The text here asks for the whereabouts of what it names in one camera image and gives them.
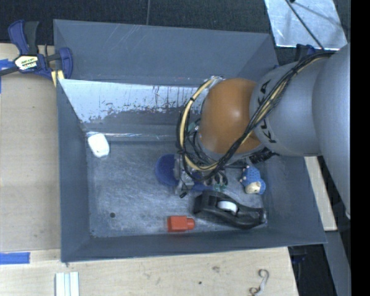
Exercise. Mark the red block with cap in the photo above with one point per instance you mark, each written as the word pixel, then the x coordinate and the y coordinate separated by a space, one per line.
pixel 178 224

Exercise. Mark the grey metal bin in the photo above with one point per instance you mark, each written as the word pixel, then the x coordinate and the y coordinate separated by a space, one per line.
pixel 132 196

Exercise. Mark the pale wood flat board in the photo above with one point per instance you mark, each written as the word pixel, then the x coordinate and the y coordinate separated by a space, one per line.
pixel 27 165

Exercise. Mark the small metal hook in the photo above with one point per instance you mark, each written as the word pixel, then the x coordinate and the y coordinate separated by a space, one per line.
pixel 261 282

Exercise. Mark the white oval soap bar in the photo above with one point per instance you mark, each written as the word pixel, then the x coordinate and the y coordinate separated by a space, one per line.
pixel 98 145

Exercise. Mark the blue toy animal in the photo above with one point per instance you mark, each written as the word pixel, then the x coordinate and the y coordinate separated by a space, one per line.
pixel 253 180

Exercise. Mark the black tape dispenser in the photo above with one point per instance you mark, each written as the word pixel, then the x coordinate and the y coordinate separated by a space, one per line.
pixel 231 212

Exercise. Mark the blue round ball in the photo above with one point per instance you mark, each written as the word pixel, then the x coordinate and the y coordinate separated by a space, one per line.
pixel 165 170

